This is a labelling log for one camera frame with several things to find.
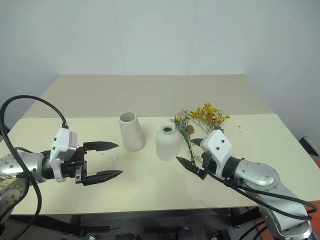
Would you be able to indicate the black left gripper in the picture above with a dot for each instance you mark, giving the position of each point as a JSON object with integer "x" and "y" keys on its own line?
{"x": 75, "y": 165}

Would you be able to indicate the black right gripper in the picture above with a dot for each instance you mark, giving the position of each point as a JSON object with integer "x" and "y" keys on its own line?
{"x": 208, "y": 163}

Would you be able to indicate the green-stemmed mixed dried flower bunch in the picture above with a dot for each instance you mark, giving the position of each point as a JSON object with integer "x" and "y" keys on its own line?
{"x": 186, "y": 136}

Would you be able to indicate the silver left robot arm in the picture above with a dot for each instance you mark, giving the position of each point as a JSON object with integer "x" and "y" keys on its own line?
{"x": 15, "y": 165}

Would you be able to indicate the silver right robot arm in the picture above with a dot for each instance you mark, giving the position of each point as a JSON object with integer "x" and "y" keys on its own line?
{"x": 260, "y": 175}

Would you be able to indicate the white bottle-shaped vase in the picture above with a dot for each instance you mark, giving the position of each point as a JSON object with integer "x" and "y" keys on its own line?
{"x": 167, "y": 145}

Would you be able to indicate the white tall conical vase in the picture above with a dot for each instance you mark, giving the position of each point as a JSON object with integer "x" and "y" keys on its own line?
{"x": 132, "y": 132}

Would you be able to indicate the yellow dried flower bunch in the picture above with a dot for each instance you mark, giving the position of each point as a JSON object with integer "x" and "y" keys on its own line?
{"x": 208, "y": 116}

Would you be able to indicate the dark rounded shape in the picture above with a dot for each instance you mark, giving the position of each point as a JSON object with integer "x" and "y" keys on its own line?
{"x": 128, "y": 236}

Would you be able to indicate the black angular floor object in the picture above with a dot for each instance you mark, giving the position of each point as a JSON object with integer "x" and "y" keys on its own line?
{"x": 310, "y": 146}

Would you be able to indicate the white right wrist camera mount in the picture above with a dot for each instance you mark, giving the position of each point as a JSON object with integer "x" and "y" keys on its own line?
{"x": 218, "y": 147}

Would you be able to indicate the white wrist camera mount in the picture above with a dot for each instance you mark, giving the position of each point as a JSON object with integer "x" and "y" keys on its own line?
{"x": 218, "y": 147}
{"x": 61, "y": 140}

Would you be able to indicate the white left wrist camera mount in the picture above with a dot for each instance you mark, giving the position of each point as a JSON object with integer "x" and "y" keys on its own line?
{"x": 61, "y": 140}

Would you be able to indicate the black metal table frame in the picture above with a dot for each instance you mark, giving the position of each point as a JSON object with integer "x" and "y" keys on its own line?
{"x": 75, "y": 221}

